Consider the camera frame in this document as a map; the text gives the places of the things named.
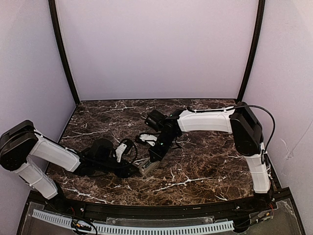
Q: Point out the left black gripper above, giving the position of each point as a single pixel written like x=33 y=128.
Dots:
x=124 y=170

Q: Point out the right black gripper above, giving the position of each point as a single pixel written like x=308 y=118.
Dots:
x=154 y=156

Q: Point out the white universal remote control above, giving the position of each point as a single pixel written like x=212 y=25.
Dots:
x=146 y=166

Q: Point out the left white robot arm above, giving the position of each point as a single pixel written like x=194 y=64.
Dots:
x=23 y=141

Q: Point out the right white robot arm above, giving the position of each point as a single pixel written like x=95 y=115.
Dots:
x=240 y=121

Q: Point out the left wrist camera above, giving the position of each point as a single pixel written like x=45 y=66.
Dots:
x=122 y=149

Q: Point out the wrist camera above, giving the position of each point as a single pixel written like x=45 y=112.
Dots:
x=122 y=149
x=146 y=139

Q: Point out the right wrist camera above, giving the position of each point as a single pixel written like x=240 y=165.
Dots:
x=146 y=139

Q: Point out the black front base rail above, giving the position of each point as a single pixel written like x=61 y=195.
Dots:
x=234 y=209

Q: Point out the white slotted cable duct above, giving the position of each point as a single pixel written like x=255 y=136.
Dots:
x=119 y=226

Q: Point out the right black frame post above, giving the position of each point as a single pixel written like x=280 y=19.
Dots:
x=253 y=49

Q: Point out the black frame post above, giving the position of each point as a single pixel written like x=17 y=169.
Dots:
x=253 y=49
x=62 y=51

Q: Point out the left black frame post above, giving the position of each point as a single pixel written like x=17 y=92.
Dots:
x=62 y=51

